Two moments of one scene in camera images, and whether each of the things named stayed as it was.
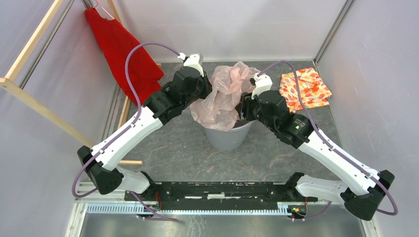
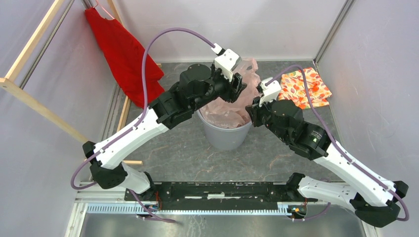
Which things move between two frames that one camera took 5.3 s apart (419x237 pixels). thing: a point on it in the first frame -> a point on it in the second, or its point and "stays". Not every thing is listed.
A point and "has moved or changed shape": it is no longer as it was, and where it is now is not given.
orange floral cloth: (313, 92) stays
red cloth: (144, 71) stays
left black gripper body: (203, 90) -> (224, 89)
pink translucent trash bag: (218, 109) has moved or changed shape
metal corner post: (333, 30) stays
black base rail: (284, 193) stays
